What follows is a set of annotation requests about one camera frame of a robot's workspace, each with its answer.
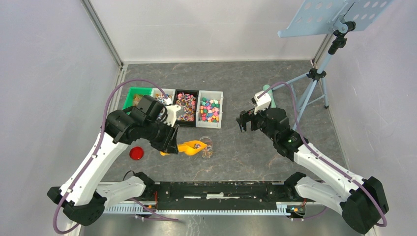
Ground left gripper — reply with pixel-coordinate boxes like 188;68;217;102
142;118;180;154

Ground white star candy bin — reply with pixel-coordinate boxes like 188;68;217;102
195;90;224;129

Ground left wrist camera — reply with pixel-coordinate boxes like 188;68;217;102
162;104;186;127

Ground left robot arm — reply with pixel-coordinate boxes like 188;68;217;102
47;95;181;226

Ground aluminium frame post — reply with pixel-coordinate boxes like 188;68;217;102
80;0;124;68

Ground white lollipop bin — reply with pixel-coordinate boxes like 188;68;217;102
151;88;176;105

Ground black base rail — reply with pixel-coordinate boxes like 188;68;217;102
130;180;318;212

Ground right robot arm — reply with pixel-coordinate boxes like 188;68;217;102
236;108;389;234

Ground blue music stand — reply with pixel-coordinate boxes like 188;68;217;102
277;0;392;120

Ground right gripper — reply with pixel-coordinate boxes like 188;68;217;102
236;105;277;142

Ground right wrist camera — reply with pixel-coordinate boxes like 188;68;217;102
251;91;271;115

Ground orange plastic scoop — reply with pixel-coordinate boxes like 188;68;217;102
177;140;208;156

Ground red jar lid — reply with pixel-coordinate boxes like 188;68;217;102
129;147;144;160

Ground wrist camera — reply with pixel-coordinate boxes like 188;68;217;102
251;91;271;115
162;104;186;127

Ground black swirl lollipop bin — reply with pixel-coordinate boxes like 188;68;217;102
174;89;199;127

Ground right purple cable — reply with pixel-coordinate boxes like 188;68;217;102
257;81;388;228

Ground green candy bin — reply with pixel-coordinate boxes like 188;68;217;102
122;87;152;110

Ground clear plastic jar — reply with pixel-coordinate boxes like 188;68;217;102
200;136;213;159

